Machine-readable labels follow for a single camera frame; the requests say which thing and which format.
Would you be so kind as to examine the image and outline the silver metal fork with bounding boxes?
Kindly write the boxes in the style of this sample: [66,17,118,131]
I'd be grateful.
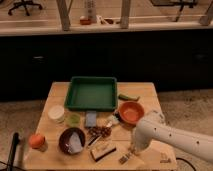
[119,152,133,164]

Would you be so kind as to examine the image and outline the black handled utensil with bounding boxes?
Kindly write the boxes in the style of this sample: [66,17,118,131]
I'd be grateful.
[87,135,102,148]

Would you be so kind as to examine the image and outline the blue sponge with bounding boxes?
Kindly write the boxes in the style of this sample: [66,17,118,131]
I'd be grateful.
[85,111,97,127]

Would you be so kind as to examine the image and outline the green plastic tray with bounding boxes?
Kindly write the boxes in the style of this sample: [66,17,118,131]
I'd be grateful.
[64,76,118,112]

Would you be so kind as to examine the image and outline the wooden block brush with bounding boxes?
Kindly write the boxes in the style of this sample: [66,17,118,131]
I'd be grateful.
[90,141,116,162]

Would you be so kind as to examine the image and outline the orange lidded jar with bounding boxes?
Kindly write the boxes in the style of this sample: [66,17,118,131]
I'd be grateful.
[28,133,46,151]

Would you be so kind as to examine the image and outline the black cable on floor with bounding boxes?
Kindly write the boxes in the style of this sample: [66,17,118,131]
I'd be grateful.
[175,157,199,171]

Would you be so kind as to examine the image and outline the white crumpled wrapper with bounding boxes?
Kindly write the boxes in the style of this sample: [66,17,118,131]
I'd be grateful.
[107,115,119,128]

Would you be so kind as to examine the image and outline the orange bowl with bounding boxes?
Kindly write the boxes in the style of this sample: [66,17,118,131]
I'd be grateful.
[118,101,144,125]

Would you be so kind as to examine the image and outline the dark brown bowl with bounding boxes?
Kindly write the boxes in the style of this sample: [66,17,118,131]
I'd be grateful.
[59,127,85,155]

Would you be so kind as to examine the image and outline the green cucumber toy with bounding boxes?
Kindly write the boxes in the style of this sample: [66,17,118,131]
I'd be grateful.
[118,94,140,101]

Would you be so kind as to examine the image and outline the brown grape bunch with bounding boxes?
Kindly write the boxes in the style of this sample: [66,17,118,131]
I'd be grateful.
[88,126,111,138]

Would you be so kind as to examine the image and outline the red object on shelf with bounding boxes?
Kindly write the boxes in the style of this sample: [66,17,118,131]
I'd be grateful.
[79,16,91,25]

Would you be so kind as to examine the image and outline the white cloth in bowl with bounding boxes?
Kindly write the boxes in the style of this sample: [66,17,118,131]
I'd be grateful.
[68,132,83,154]

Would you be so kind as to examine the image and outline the black office chair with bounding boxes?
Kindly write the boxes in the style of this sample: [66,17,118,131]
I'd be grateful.
[8,0,43,16]

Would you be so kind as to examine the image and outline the black pole stand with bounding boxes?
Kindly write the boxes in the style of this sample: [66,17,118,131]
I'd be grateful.
[6,132,20,171]

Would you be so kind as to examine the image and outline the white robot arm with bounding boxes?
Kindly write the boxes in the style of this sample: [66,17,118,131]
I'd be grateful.
[131,110,213,164]

